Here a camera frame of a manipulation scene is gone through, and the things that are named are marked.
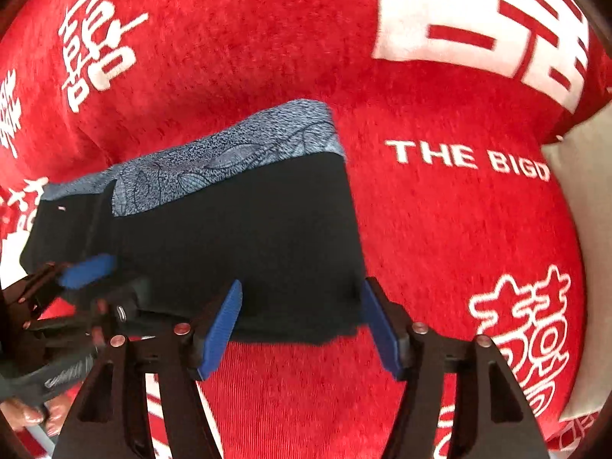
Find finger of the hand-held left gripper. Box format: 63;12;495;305
91;276;160;339
14;253;119;307

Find black pants with grey floral trim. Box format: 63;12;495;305
21;99;371;345

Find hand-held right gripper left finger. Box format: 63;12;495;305
52;278;244;459

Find person's left hand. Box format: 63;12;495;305
0;398;66;438

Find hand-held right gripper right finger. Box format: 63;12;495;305
361;277;550;459

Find beige pillow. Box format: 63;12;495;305
542;103;612;424

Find red printed blanket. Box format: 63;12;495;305
0;0;612;459

